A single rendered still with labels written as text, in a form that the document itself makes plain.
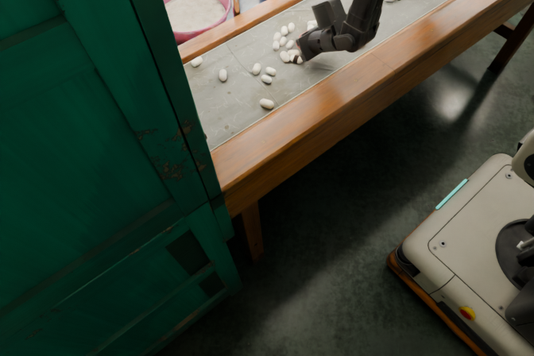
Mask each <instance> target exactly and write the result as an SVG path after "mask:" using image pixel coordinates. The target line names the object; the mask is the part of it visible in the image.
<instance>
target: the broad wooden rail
mask: <svg viewBox="0 0 534 356"><path fill-rule="evenodd" d="M532 2H534V0H448V1H447V2H445V3H444V4H442V5H441V6H439V7H437V8H435V9H434V10H433V11H431V12H430V13H428V14H426V15H424V16H423V17H422V18H420V19H419V20H417V21H415V22H413V23H412V24H411V25H409V26H407V27H406V28H404V29H402V30H401V31H400V32H399V33H396V34H395V35H393V36H392V37H390V38H389V39H387V40H386V41H384V42H382V43H381V44H379V45H378V46H376V47H375V48H373V49H371V50H369V51H368V52H367V53H365V54H364V55H362V56H360V57H359V58H357V59H356V60H354V61H353V62H351V63H349V64H348V65H347V66H345V67H344V68H341V69H340V70H338V71H337V72H336V73H334V74H332V75H330V76H329V77H327V78H326V79H325V80H323V81H321V82H320V83H318V84H316V85H315V86H314V87H312V88H310V89H309V90H307V91H305V92H304V93H303V94H301V95H299V96H298V97H296V98H295V99H293V100H292V101H290V102H289V103H287V104H285V105H283V106H282V107H281V108H279V109H278V110H275V111H274V112H272V113H271V114H270V115H268V116H266V117H265V118H263V119H262V120H261V121H259V122H257V123H255V124H254V125H252V126H251V127H250V128H248V129H246V130H244V131H243V132H241V133H240V134H238V135H237V136H235V137H233V138H232V139H230V140H229V141H227V142H226V143H224V144H223V145H221V146H219V147H218V148H217V149H215V150H213V151H212V152H211V157H212V160H213V163H214V166H215V171H216V175H217V177H218V180H219V184H220V187H221V190H222V194H223V197H224V199H225V204H226V208H227V210H228V212H229V216H230V219H232V218H234V217H235V216H236V215H238V214H239V213H241V212H242V211H244V210H245V209H246V208H247V207H249V206H250V205H252V204H253V203H255V202H256V201H258V200H259V199H260V198H261V197H263V196H264V195H266V194H267V193H269V192H270V191H272V190H273V189H274V188H275V187H277V186H278V185H280V184H281V183H283V182H284V181H285V180H287V179H288V178H289V177H290V176H292V175H294V174H295V173H296V172H298V171H299V170H301V169H302V168H303V167H304V166H306V165H307V164H309V163H310V162H312V161H313V160H314V159H316V158H317V157H318V156H320V155H321V154H323V153H324V152H326V151H327V150H328V149H329V148H331V147H332V146H333V145H335V144H336V143H337V142H338V141H341V140H342V139H343V138H345V137H346V136H348V135H349V134H351V133H352V132H354V131H355V130H356V129H357V128H358V127H360V126H362V125H363V124H364V123H366V122H368V121H369V120H370V119H371V118H372V117H374V116H375V115H377V114H378V113H380V112H381V111H383V110H384V109H385V108H386V107H388V106H389V105H391V104H392V103H394V102H395V101H397V100H398V99H399V98H400V97H402V96H403V95H405V94H406V93H407V92H409V91H410V90H411V89H413V88H414V87H416V86H417V85H418V84H420V83H422V82H423V81H424V80H426V78H428V77H429V76H431V75H432V74H434V73H435V72H437V71H438V70H439V69H440V68H442V67H443V66H445V65H446V64H448V63H449V62H451V61H452V60H453V59H454V58H456V57H457V56H459V55H460V54H461V53H463V52H465V51H466V50H467V49H468V48H470V47H471V46H472V45H474V44H476V43H477V42H478V41H480V40H481V39H482V38H483V37H485V36H486V35H488V34H489V33H491V32H492V31H494V30H495V29H496V28H497V27H499V26H500V25H502V24H503V23H505V22H506V21H508V20H509V19H510V18H511V17H513V16H514V15H516V14H517V13H519V12H520V11H522V10H523V9H524V8H525V7H526V6H528V5H530V4H531V3H532Z"/></svg>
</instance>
